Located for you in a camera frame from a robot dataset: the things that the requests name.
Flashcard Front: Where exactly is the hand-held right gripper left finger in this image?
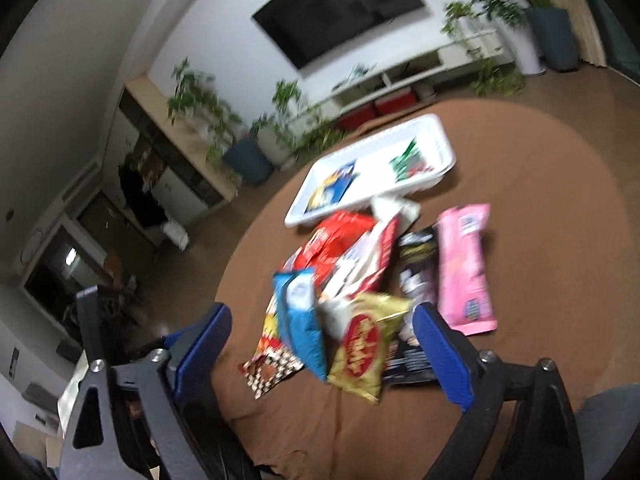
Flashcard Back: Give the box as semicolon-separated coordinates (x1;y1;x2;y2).
59;303;261;480

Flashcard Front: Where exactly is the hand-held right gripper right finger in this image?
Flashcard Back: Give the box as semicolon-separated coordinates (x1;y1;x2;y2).
412;304;586;480

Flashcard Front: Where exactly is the red yellow checkered snack packet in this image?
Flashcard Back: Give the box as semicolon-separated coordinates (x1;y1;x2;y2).
239;300;306;400

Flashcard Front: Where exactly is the gold red snack packet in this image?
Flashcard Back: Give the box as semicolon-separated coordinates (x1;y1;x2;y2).
326;292;415;405

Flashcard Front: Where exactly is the long pink snack packet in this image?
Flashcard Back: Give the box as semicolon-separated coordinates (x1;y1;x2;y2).
436;203;499;336

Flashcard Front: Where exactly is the black snack packet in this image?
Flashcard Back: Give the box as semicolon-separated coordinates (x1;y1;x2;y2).
385;227;443;386

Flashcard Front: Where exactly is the blue white snack packet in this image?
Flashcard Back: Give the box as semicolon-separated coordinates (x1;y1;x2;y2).
272;267;328;381

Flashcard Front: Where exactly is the white red floral snack packet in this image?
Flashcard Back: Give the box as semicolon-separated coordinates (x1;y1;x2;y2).
320;217;401;301

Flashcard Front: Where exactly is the large red snack packet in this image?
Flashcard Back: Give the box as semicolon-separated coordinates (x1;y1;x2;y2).
284;211;378;281

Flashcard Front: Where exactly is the white plastic tray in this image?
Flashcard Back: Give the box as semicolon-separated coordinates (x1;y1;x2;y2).
284;113;457;229

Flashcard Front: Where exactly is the plant in dark pot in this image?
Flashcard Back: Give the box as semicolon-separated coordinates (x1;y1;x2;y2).
167;57;274;187
470;0;582;73

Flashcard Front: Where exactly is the green snack packet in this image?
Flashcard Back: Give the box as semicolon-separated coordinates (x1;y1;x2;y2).
390;137;435;182

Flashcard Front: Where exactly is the blue yellow snack packet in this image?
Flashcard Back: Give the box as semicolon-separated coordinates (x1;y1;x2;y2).
306;160;361;211

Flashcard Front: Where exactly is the wooden sideboard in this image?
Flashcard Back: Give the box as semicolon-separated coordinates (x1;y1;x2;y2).
117;75;241;228

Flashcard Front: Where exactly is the plant in white pot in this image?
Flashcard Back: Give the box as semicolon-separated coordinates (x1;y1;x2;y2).
250;80;346;168
442;0;547;98

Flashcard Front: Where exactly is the red storage box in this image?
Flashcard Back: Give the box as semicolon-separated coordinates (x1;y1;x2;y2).
337;102;377;131
375;87;418;116

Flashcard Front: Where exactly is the white television cabinet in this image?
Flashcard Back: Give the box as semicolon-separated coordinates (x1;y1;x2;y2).
320;30;516;126

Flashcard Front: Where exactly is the beige curtain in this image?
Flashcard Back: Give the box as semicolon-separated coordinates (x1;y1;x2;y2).
542;0;608;68

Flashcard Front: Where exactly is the black wall television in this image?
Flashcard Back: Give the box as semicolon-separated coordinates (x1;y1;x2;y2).
251;0;427;71

